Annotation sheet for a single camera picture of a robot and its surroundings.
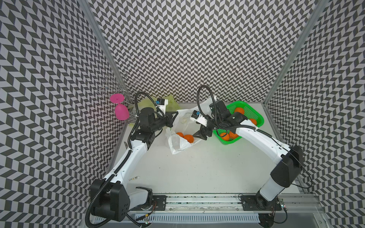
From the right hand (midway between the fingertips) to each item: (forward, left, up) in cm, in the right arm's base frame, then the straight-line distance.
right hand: (197, 128), depth 77 cm
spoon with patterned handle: (-20, +35, -20) cm, 45 cm away
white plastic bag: (+16, +10, -16) cm, 25 cm away
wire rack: (+45, +51, -2) cm, 68 cm away
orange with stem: (+9, +11, -20) cm, 24 cm away
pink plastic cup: (+13, +46, 0) cm, 48 cm away
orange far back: (+27, -33, -15) cm, 45 cm away
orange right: (+16, -41, -16) cm, 47 cm away
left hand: (+6, +11, +6) cm, 14 cm away
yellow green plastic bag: (+36, +18, -18) cm, 45 cm away
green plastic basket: (+26, -41, -16) cm, 51 cm away
